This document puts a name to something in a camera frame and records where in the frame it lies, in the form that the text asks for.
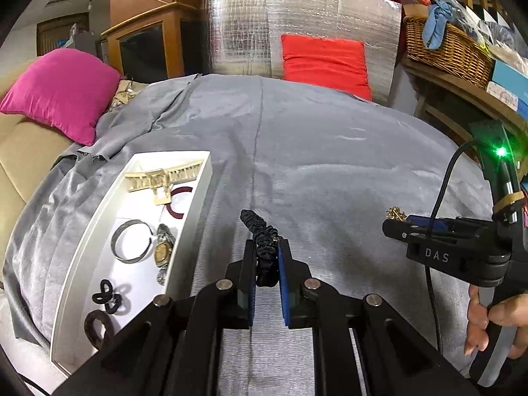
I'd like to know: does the white rectangular tray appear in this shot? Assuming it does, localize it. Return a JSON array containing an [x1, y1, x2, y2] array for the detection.
[[49, 149, 213, 376]]

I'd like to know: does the silver bangle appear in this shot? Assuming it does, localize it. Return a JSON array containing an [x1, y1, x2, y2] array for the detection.
[[111, 220, 154, 265]]

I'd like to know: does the dark wooden shutter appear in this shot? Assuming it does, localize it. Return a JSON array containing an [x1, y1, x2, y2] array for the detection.
[[37, 12, 90, 57]]

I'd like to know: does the silver insulation panel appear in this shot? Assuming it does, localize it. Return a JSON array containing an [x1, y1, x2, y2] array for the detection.
[[201, 0, 403, 106]]

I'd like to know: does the brown scrunchie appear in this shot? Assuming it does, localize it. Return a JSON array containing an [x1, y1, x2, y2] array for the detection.
[[83, 310, 115, 349]]

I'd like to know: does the tan patterned cloth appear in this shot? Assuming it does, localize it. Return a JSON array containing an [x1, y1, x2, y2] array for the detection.
[[105, 79, 150, 112]]

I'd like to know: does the pile of plastic bags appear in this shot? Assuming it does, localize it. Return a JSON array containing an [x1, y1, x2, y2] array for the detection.
[[464, 6, 518, 52]]

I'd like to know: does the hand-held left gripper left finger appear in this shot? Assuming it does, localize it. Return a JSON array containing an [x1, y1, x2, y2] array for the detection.
[[53, 239, 257, 396]]

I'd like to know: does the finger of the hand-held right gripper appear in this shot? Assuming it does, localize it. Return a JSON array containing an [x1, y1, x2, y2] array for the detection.
[[381, 219, 454, 242], [406, 215, 491, 234]]

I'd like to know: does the wicker basket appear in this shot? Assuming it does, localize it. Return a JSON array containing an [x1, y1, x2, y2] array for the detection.
[[402, 14, 496, 90]]

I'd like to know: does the gold and silver wristwatch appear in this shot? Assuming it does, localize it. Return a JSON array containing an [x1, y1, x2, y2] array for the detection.
[[153, 223, 176, 285]]

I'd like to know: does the maroon hair tie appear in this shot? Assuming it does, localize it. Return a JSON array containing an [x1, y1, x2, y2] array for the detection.
[[165, 187, 194, 220]]

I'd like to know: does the thin black cable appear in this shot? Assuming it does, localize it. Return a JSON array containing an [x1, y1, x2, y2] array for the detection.
[[20, 373, 51, 396]]

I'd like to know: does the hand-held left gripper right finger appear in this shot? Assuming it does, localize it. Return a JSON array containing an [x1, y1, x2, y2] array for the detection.
[[277, 239, 481, 396]]

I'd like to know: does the wooden glass-front cabinet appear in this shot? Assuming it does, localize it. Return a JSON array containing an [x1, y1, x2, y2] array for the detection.
[[101, 2, 207, 82]]

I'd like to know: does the white textured seat cover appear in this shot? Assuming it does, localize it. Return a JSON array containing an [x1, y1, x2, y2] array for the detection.
[[0, 284, 56, 384]]

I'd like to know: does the grey blanket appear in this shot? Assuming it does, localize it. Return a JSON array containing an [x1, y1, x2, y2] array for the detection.
[[2, 73, 512, 396]]

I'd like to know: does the orange-red cushion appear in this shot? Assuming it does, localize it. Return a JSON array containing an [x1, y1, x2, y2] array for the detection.
[[280, 34, 373, 102]]

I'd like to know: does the gold ornate bracelet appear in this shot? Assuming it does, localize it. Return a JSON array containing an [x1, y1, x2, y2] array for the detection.
[[124, 160, 205, 206]]

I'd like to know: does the pink cushion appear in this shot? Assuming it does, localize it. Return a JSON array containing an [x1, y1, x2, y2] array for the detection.
[[0, 48, 121, 146]]

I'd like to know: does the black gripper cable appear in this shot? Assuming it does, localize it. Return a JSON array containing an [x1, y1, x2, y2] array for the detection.
[[425, 140, 489, 355]]

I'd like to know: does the person's right hand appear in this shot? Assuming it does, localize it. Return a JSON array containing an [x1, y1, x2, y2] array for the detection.
[[464, 285, 528, 360]]

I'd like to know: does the beige leather sofa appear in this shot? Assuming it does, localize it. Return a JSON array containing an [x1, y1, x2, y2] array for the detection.
[[0, 60, 79, 215]]

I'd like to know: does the blue and white box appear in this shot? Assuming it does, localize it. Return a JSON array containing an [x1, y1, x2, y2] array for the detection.
[[487, 60, 528, 113]]

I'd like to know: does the blue cloth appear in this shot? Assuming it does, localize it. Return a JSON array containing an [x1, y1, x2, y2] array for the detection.
[[425, 0, 461, 50]]

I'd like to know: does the wooden shelf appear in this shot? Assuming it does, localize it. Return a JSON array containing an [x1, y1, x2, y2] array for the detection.
[[402, 58, 528, 143]]

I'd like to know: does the black knotted hair tie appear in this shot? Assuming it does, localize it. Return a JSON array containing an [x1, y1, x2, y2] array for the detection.
[[91, 279, 133, 315]]

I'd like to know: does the black scrunchie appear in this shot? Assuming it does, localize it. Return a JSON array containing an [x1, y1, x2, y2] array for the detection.
[[240, 209, 281, 287]]

